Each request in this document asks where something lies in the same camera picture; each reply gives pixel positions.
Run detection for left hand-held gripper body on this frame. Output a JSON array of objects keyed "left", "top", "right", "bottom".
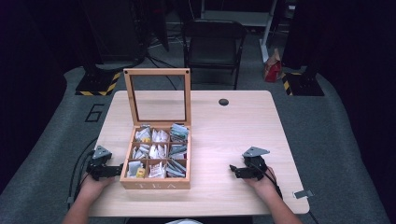
[{"left": 86, "top": 145, "right": 114, "bottom": 181}]

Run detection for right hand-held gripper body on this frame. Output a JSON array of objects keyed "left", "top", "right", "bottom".
[{"left": 242, "top": 146, "right": 271, "bottom": 182}]

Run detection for person's left hand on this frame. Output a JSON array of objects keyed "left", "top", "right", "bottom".
[{"left": 78, "top": 174, "right": 116, "bottom": 201}]

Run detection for person's right hand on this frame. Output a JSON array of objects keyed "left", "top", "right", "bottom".
[{"left": 244, "top": 166, "right": 278, "bottom": 201}]

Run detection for assortment of tea bags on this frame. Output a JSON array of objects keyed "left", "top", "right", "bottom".
[{"left": 126, "top": 123, "right": 190, "bottom": 179}]

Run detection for wooden tea box with lid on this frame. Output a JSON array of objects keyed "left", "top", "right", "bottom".
[{"left": 120, "top": 67, "right": 191, "bottom": 190}]

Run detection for black striped stand base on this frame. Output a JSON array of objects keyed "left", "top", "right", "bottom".
[
  {"left": 281, "top": 71, "right": 325, "bottom": 97},
  {"left": 75, "top": 68, "right": 122, "bottom": 97}
]

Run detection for person's white clothing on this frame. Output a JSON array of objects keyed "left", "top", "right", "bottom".
[{"left": 163, "top": 217, "right": 204, "bottom": 224}]

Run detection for red paper bag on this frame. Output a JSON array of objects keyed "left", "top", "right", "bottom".
[{"left": 263, "top": 48, "right": 283, "bottom": 83}]

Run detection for black folding chair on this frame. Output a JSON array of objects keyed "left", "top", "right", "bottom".
[{"left": 181, "top": 19, "right": 249, "bottom": 91}]

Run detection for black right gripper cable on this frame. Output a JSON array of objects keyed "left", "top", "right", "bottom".
[{"left": 248, "top": 161, "right": 319, "bottom": 224}]

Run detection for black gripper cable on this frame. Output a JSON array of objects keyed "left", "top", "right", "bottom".
[
  {"left": 66, "top": 138, "right": 98, "bottom": 206},
  {"left": 248, "top": 161, "right": 319, "bottom": 224}
]

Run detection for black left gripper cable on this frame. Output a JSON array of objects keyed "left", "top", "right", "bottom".
[{"left": 66, "top": 138, "right": 98, "bottom": 206}]

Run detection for grey cable clip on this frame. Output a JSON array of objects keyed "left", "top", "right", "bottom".
[{"left": 292, "top": 189, "right": 315, "bottom": 200}]

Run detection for black floor cables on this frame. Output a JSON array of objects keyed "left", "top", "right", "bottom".
[{"left": 145, "top": 27, "right": 189, "bottom": 91}]

